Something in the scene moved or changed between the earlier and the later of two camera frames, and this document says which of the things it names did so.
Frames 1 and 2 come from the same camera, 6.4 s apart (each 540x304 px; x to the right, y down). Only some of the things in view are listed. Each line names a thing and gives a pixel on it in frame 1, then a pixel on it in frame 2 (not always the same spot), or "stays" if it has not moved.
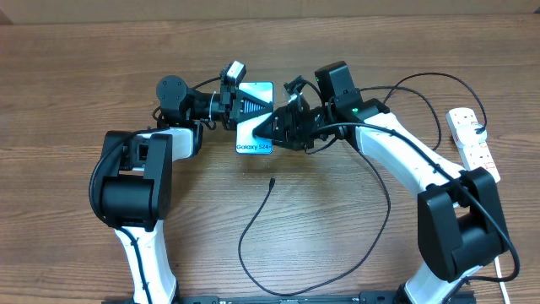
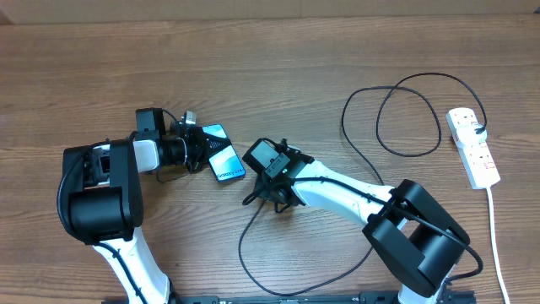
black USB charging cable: (384, 216) → (368, 255)
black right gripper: (285, 117) → (266, 193)
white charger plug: (470, 134) stays
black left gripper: (232, 104) → (202, 152)
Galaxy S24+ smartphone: (245, 142) → (224, 161)
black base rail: (365, 297) stays
